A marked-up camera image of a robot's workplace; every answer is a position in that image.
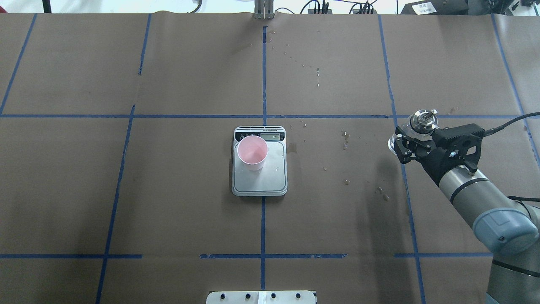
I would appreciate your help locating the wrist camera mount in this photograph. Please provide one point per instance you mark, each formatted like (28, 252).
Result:
(461, 146)

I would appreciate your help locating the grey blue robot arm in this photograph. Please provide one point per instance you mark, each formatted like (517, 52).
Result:
(505, 225)

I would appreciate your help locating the silver digital kitchen scale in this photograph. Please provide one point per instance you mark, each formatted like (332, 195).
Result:
(271, 178)

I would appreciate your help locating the aluminium frame post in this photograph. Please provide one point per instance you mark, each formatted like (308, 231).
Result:
(264, 9)

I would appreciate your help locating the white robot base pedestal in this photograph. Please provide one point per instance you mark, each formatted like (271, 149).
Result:
(263, 297)

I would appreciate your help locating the glass sauce bottle metal spout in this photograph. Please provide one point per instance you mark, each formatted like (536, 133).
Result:
(420, 119)

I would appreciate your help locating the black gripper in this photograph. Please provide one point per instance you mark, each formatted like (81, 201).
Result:
(433, 165)

